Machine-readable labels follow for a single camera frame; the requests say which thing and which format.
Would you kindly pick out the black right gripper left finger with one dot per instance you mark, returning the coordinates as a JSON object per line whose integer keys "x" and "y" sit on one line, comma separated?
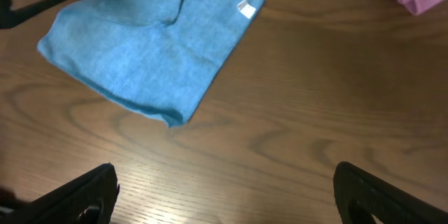
{"x": 90, "y": 198}

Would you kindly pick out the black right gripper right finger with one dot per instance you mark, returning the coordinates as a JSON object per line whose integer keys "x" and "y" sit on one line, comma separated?
{"x": 362, "y": 198}

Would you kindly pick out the blue microfiber cloth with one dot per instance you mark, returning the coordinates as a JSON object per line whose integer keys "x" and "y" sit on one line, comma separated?
{"x": 153, "y": 57}

